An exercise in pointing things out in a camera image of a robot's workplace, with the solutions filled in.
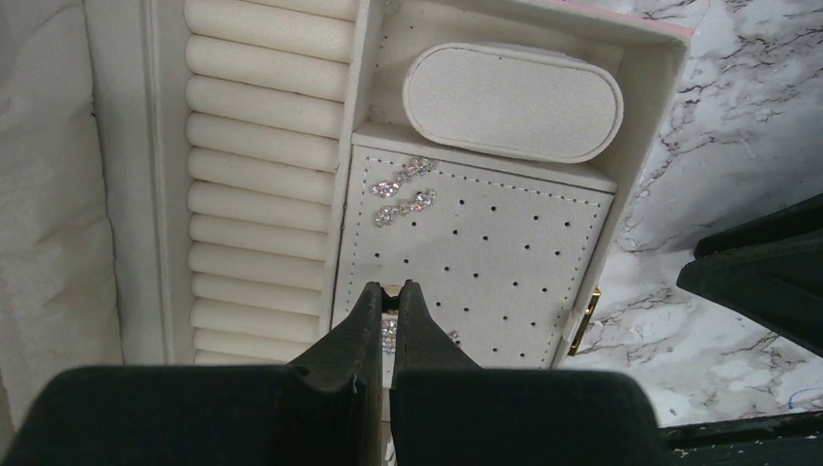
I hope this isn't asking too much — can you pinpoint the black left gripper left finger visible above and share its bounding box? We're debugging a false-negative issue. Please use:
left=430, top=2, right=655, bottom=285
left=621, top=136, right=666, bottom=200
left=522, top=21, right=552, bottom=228
left=4, top=283, right=383, bottom=465

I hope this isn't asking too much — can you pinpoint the crystal drop earring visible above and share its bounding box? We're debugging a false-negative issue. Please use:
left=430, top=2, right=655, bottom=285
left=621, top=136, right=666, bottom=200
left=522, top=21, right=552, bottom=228
left=370, top=157, right=438, bottom=199
left=374, top=189, right=437, bottom=228

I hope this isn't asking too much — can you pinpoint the pink jewelry box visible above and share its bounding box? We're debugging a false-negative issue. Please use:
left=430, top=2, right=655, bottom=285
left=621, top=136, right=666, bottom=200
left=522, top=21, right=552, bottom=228
left=1, top=1, right=692, bottom=410

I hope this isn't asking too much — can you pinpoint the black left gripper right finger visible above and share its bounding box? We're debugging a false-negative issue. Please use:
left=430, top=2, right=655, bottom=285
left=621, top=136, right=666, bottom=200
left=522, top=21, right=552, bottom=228
left=389, top=281, right=675, bottom=465

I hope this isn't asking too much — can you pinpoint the crystal earring near fingers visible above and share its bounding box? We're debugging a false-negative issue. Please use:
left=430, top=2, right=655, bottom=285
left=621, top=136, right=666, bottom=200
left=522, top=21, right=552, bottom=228
left=381, top=316, right=398, bottom=354

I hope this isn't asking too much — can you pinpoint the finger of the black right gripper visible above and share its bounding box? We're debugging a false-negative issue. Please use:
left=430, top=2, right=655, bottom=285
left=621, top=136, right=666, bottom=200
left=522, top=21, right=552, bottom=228
left=676, top=194, right=822, bottom=356

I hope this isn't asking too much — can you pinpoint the cream oval watch pillow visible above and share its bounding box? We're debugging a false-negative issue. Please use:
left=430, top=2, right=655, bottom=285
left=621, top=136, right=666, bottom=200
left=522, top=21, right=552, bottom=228
left=402, top=43, right=624, bottom=164

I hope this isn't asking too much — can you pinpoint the crystal drop earring lower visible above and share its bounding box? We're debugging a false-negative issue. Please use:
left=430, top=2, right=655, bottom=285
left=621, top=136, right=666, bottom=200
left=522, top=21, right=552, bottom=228
left=374, top=189, right=437, bottom=228

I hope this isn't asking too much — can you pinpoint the crystal drop earring upper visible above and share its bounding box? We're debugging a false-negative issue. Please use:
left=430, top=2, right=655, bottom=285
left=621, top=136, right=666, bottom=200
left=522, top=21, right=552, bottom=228
left=370, top=157, right=438, bottom=199

